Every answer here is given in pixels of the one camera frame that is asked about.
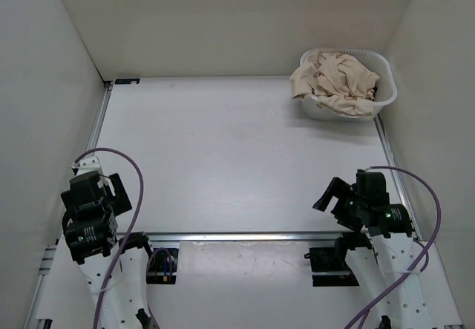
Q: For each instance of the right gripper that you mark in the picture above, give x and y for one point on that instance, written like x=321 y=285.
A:
x=338 y=188

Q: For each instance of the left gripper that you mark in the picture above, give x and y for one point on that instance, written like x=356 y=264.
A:
x=119 y=201

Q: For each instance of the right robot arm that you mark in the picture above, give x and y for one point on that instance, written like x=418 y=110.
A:
x=377 y=249

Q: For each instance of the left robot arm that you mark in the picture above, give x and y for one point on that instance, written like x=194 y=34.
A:
x=114 y=269

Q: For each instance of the beige clothes pile in basket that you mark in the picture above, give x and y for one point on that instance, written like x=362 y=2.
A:
x=340 y=82

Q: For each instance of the white plastic laundry basket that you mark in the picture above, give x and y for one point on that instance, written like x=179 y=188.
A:
x=386 y=91

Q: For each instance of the blue label sticker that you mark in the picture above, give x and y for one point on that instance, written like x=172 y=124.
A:
x=127 y=81

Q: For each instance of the front aluminium rail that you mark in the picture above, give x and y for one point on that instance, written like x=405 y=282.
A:
x=242 y=236

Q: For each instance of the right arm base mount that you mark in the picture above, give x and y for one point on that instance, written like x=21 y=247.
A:
x=328 y=270

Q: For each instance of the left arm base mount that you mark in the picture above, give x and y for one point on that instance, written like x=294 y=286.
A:
x=163 y=267

